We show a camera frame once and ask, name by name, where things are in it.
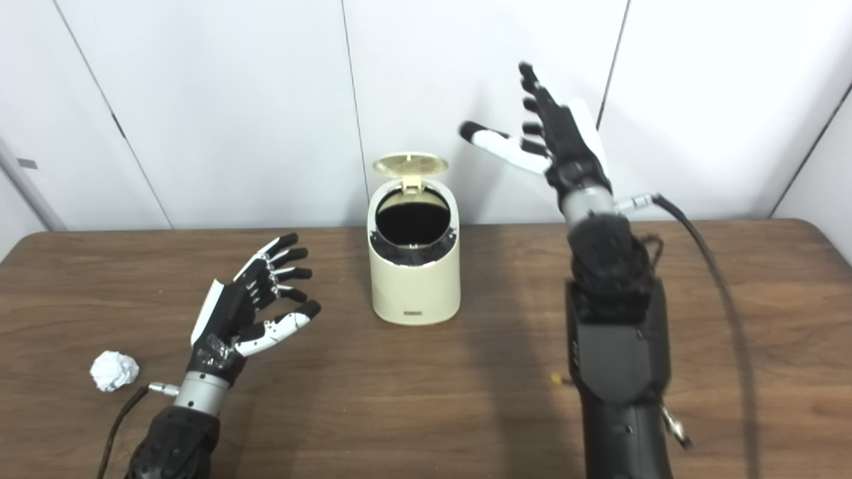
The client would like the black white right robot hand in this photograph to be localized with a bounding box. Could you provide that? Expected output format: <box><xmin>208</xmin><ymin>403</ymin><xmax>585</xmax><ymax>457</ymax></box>
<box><xmin>459</xmin><ymin>62</ymin><xmax>613</xmax><ymax>204</ymax></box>

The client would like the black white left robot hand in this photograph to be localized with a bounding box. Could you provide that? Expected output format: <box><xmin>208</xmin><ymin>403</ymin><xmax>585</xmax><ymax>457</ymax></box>
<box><xmin>186</xmin><ymin>233</ymin><xmax>322</xmax><ymax>387</ymax></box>

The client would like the white paper ball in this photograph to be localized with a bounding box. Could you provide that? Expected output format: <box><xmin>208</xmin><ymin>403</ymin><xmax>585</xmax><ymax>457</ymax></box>
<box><xmin>90</xmin><ymin>351</ymin><xmax>140</xmax><ymax>393</ymax></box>

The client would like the round cream bin lid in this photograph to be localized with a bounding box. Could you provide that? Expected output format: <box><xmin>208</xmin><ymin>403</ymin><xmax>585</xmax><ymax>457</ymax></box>
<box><xmin>371</xmin><ymin>152</ymin><xmax>450</xmax><ymax>194</ymax></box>

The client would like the cream-colored bin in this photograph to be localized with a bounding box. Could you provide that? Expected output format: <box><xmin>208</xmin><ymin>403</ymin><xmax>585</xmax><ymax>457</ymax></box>
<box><xmin>367</xmin><ymin>177</ymin><xmax>461</xmax><ymax>327</ymax></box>

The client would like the silver forearm connector plug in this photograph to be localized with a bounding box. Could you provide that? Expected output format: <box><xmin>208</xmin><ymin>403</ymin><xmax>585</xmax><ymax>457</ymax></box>
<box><xmin>661</xmin><ymin>406</ymin><xmax>693</xmax><ymax>450</ymax></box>

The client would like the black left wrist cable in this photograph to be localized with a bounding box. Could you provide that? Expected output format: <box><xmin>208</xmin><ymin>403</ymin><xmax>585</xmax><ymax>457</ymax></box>
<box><xmin>97</xmin><ymin>381</ymin><xmax>180</xmax><ymax>479</ymax></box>

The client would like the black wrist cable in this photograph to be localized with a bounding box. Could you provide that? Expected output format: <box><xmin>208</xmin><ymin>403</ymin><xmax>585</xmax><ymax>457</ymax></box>
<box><xmin>97</xmin><ymin>381</ymin><xmax>180</xmax><ymax>479</ymax></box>
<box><xmin>614</xmin><ymin>193</ymin><xmax>759</xmax><ymax>479</ymax></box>

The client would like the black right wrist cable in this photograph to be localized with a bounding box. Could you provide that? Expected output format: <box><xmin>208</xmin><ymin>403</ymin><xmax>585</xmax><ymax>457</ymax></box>
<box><xmin>614</xmin><ymin>193</ymin><xmax>759</xmax><ymax>479</ymax></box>

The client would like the gray wall corner post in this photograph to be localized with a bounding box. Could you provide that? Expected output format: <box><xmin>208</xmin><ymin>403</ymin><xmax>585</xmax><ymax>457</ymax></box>
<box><xmin>0</xmin><ymin>136</ymin><xmax>67</xmax><ymax>232</ymax></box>

